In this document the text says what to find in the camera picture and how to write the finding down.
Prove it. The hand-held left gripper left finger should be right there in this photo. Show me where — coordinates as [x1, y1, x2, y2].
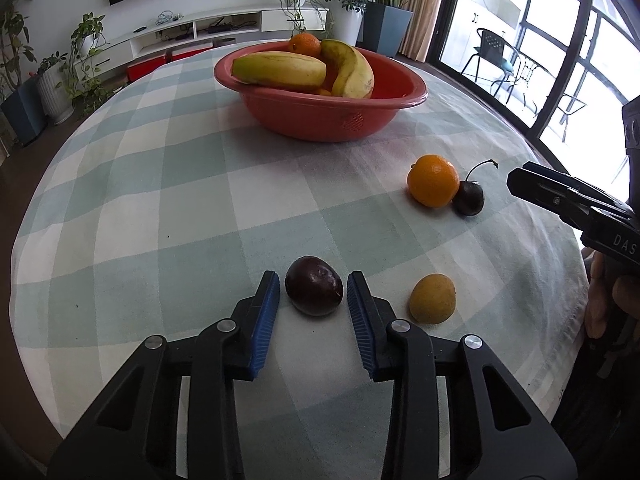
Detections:
[47, 270, 282, 480]

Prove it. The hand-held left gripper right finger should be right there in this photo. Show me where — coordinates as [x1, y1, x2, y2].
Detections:
[346, 270, 580, 480]

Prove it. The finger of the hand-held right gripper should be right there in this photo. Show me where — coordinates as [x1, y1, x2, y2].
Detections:
[506, 166, 596, 232]
[521, 161, 634, 217]

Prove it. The dark purple passion fruit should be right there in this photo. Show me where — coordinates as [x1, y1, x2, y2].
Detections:
[285, 256, 345, 317]

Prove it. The dark cherry with stem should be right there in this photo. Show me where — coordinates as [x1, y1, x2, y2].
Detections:
[452, 159, 499, 217]

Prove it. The orange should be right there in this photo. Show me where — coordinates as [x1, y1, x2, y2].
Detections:
[287, 32, 322, 58]
[406, 154, 461, 209]

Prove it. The red plastic bowl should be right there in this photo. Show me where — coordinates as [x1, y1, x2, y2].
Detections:
[214, 42, 428, 143]

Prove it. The brown-spotted banana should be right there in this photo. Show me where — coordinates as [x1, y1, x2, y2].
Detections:
[320, 39, 376, 100]

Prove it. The large yellow banana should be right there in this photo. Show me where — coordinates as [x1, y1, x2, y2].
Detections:
[231, 51, 328, 93]

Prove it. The person's right forearm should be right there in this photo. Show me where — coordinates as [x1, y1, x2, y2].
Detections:
[552, 330, 640, 480]

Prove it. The person's right hand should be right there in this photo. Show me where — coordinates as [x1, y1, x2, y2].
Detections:
[585, 249, 640, 339]

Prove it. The yellowish-brown kiwi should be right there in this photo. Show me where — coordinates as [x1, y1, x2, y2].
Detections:
[409, 273, 457, 325]

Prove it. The green checkered tablecloth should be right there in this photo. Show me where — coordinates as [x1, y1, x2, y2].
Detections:
[10, 40, 591, 480]

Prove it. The glass sliding door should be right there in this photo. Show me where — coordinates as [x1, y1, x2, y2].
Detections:
[437, 0, 640, 171]

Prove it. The beige curtain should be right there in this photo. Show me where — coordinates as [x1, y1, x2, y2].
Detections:
[397, 0, 451, 63]

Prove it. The large-leaf plant grey-blue pot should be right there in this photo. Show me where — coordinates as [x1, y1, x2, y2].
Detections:
[350, 0, 416, 58]

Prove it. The bushy plant tall white pot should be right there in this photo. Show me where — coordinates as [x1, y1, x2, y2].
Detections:
[320, 0, 368, 47]

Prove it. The red storage box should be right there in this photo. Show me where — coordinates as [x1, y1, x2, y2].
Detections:
[126, 57, 167, 82]
[171, 42, 215, 62]

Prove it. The white television cabinet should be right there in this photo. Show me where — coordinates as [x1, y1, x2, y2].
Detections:
[102, 5, 331, 68]

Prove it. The plant in white ribbed pot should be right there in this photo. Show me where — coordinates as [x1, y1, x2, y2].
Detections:
[35, 52, 76, 125]

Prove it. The tall plant dark blue pot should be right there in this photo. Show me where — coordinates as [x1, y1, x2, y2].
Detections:
[0, 5, 48, 146]

